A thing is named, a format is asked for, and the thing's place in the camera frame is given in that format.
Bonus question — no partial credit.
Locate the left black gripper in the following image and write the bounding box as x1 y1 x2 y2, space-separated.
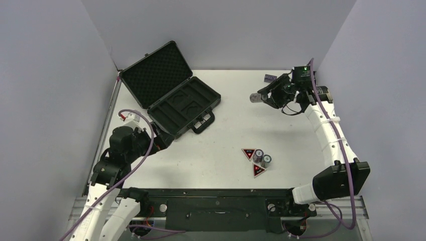
126 121 175 163

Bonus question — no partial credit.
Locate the poker chip stack back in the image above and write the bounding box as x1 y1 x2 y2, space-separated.
249 93 268 103

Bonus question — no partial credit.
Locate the poker chip stack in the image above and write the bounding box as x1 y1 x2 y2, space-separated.
260 154 272 169
249 93 268 103
252 149 264 163

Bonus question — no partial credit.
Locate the poker chip stack front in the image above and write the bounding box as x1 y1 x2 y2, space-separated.
260 154 272 169

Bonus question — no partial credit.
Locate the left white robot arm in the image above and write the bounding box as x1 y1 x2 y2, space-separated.
61 118 166 240

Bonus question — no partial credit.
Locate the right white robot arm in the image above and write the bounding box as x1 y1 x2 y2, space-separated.
250 65 370 214

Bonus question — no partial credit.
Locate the purple playing card box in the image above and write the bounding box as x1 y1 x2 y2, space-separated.
264 74 277 83

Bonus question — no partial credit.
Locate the black foam-lined carrying case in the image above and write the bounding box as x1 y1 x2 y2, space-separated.
120 41 221 139

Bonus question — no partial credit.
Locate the red triangular button upper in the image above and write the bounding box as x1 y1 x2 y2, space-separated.
242 149 256 161

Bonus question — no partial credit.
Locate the red triangular button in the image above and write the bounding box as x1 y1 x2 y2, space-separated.
252 163 267 178
242 149 256 161

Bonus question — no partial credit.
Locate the poker chip stack left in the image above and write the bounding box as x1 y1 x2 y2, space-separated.
252 149 264 163

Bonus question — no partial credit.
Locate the red triangular button lower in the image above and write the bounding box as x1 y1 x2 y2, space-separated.
252 163 267 178

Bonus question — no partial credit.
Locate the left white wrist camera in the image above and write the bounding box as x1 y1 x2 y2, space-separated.
119 112 142 129

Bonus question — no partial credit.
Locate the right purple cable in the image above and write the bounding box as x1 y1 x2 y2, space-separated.
306 58 357 231

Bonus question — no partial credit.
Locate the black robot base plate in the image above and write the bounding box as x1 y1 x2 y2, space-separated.
113 188 317 233

